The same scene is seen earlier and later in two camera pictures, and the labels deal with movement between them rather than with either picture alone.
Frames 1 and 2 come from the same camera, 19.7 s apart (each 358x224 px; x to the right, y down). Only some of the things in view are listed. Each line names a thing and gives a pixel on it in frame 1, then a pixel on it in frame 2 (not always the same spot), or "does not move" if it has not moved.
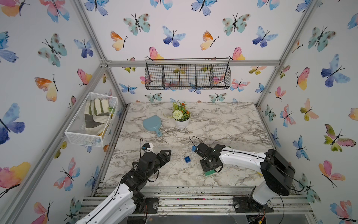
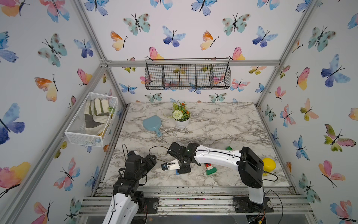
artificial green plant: (180, 112) does not move
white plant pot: (183, 124) does not move
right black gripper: (204, 168) → (183, 171)
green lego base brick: (210, 172) does not move
